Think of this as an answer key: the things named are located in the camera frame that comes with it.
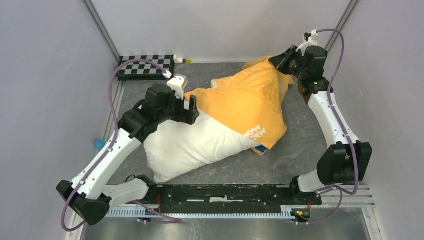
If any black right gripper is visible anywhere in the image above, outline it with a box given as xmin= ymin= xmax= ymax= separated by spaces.
xmin=270 ymin=45 xmax=308 ymax=80

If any white pillow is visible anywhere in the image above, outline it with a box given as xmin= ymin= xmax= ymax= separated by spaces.
xmin=143 ymin=112 xmax=259 ymax=183

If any yellow and blue printed pillowcase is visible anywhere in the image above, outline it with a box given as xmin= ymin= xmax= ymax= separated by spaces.
xmin=185 ymin=56 xmax=294 ymax=156

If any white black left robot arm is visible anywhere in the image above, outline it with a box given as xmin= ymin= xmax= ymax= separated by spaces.
xmin=56 ymin=83 xmax=200 ymax=232

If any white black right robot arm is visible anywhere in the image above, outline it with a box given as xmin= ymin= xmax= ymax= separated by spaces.
xmin=269 ymin=45 xmax=373 ymax=204

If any small white purple bottle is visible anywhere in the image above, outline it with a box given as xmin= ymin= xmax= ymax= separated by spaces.
xmin=173 ymin=54 xmax=192 ymax=64

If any black white checkerboard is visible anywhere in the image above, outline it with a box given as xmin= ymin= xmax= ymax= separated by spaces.
xmin=115 ymin=54 xmax=175 ymax=81

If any small blue clip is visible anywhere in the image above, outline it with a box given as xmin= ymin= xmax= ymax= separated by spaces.
xmin=94 ymin=138 xmax=106 ymax=151

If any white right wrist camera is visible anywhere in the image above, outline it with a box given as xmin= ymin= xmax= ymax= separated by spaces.
xmin=296 ymin=29 xmax=319 ymax=56

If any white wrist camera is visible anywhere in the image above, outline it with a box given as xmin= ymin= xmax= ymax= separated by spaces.
xmin=296 ymin=29 xmax=319 ymax=56
xmin=166 ymin=74 xmax=188 ymax=100

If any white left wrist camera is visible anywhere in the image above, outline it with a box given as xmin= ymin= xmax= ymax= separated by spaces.
xmin=166 ymin=74 xmax=188 ymax=100

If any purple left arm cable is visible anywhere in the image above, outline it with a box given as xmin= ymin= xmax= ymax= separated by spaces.
xmin=60 ymin=58 xmax=184 ymax=232

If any slotted grey cable duct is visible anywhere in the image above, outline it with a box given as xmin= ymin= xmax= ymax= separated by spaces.
xmin=106 ymin=205 xmax=311 ymax=220

